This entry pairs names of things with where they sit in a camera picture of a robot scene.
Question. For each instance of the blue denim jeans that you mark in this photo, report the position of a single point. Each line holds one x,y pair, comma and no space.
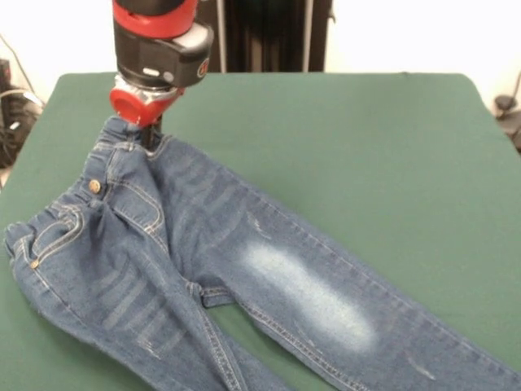
203,264

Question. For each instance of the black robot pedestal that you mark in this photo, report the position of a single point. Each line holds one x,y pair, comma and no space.
277,36

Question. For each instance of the dark green table cloth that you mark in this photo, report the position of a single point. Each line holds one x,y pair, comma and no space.
366,163

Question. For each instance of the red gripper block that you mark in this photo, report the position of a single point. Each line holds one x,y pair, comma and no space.
130,108

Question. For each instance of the black wheeled chair base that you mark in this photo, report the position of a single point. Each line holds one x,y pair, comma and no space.
12,118
504,102

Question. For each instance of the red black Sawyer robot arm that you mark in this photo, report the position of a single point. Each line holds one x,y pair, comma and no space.
163,45

